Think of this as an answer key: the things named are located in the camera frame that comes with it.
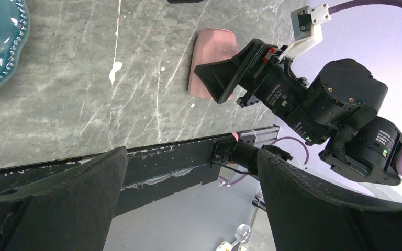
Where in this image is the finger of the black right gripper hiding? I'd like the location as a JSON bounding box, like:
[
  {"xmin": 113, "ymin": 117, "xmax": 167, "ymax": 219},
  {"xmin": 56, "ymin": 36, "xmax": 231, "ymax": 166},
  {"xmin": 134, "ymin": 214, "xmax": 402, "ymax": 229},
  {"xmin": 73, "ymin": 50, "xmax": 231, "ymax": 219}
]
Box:
[{"xmin": 194, "ymin": 39, "xmax": 267, "ymax": 104}]

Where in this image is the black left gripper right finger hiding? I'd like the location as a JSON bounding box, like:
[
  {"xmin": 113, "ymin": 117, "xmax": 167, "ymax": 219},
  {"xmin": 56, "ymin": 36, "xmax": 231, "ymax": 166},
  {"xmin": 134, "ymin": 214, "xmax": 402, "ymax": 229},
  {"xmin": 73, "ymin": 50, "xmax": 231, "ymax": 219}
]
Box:
[{"xmin": 257, "ymin": 149, "xmax": 402, "ymax": 250}]

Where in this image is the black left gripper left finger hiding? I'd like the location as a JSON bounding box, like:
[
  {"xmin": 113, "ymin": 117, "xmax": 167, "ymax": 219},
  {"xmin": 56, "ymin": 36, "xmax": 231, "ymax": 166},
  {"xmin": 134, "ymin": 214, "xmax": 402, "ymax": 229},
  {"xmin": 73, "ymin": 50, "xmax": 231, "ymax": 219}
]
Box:
[{"xmin": 0, "ymin": 147, "xmax": 128, "ymax": 250}]

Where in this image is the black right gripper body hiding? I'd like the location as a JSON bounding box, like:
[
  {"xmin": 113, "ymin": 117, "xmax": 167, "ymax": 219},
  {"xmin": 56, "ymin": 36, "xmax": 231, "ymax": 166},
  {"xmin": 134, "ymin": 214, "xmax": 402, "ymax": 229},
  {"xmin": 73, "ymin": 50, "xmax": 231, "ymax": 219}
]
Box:
[{"xmin": 236, "ymin": 39, "xmax": 330, "ymax": 144}]

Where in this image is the pink mug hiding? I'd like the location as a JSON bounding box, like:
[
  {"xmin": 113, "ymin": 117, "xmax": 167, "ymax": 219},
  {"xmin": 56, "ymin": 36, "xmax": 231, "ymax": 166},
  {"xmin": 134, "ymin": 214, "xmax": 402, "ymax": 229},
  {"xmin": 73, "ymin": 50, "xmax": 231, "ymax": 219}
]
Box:
[{"xmin": 187, "ymin": 28, "xmax": 238, "ymax": 99}]

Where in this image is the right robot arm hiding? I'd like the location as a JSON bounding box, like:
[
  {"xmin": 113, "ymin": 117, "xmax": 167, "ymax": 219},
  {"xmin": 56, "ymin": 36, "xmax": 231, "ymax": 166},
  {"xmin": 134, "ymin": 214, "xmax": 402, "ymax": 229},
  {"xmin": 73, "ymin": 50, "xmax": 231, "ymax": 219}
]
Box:
[{"xmin": 194, "ymin": 39, "xmax": 402, "ymax": 186}]

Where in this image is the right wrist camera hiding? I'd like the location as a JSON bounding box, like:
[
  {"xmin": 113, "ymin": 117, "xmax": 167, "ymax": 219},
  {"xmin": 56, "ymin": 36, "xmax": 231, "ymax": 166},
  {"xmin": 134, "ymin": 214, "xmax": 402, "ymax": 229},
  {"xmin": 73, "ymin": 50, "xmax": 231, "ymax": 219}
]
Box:
[{"xmin": 280, "ymin": 4, "xmax": 331, "ymax": 59}]

